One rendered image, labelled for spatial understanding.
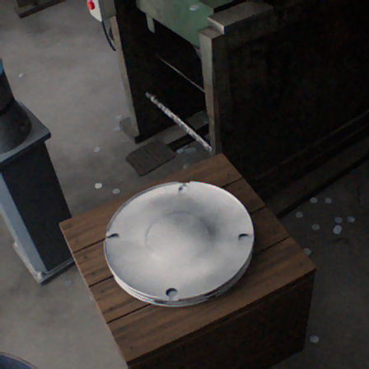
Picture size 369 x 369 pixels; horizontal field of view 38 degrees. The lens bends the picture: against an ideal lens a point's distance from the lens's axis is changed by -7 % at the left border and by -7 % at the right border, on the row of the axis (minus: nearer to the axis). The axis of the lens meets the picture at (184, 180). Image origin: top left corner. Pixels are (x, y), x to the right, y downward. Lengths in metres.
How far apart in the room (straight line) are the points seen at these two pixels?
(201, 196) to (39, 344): 0.61
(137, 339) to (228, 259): 0.23
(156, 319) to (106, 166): 0.89
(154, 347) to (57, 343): 0.51
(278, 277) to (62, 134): 1.16
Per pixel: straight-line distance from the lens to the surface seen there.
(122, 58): 1.70
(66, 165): 1.88
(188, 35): 1.40
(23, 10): 2.92
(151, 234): 1.11
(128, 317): 1.05
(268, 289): 1.05
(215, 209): 1.14
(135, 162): 1.62
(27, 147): 1.28
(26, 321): 1.53
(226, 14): 1.22
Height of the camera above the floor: 1.23
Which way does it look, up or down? 45 degrees down
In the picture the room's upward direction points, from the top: 9 degrees counter-clockwise
